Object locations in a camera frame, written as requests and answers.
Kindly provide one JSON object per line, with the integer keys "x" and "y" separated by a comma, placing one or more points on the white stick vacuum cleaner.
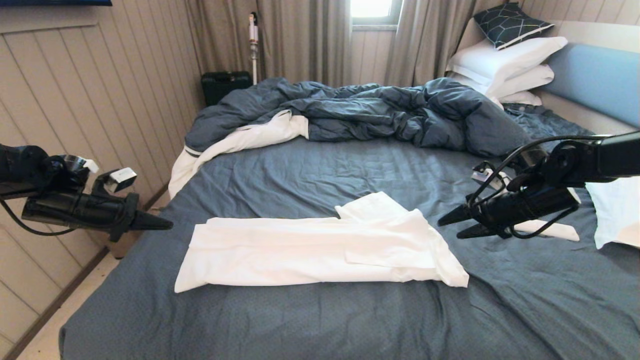
{"x": 254, "y": 47}

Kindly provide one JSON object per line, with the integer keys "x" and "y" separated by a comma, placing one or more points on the brown trash bin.
{"x": 127, "y": 248}

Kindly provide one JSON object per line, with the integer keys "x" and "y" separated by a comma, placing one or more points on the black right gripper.
{"x": 525, "y": 207}

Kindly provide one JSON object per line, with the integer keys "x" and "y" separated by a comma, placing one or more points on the dark geometric patterned cushion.
{"x": 507, "y": 24}

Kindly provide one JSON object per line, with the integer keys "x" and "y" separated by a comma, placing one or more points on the bright window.
{"x": 371, "y": 7}

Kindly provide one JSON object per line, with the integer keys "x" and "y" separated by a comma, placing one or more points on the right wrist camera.
{"x": 482, "y": 175}

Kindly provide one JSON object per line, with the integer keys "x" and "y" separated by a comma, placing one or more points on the flat white stacked pillow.
{"x": 522, "y": 97}

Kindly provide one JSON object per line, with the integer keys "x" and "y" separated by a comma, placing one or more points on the beige headboard frame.
{"x": 600, "y": 34}

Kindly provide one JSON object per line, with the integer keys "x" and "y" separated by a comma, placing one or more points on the narrow beige curtain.
{"x": 425, "y": 42}

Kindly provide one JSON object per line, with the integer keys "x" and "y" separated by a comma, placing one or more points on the white T-shirt with blue print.
{"x": 300, "y": 250}

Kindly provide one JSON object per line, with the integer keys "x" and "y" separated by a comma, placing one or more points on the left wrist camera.
{"x": 122, "y": 176}

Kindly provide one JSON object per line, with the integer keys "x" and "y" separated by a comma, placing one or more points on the blue padded headboard cushion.
{"x": 595, "y": 77}

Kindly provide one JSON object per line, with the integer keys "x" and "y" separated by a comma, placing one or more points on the black hard case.
{"x": 225, "y": 86}

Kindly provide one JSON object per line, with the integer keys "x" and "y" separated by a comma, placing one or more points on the white loose pillow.
{"x": 615, "y": 215}

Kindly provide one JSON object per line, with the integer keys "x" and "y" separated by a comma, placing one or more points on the wide beige curtain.
{"x": 300, "y": 42}

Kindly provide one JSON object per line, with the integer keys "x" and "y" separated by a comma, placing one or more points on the black wall television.
{"x": 50, "y": 2}

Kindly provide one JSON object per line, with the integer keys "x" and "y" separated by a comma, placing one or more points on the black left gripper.
{"x": 80, "y": 210}

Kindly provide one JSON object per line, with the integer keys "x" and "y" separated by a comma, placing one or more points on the dark blue crumpled duvet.
{"x": 375, "y": 112}

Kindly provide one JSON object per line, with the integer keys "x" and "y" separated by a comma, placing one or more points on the large white stacked pillow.
{"x": 502, "y": 59}

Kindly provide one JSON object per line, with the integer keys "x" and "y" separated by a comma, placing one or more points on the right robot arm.
{"x": 600, "y": 160}

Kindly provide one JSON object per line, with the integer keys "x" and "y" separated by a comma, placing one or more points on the white flat remote control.
{"x": 555, "y": 231}

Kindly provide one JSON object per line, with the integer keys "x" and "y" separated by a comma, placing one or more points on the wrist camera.
{"x": 122, "y": 176}
{"x": 482, "y": 175}

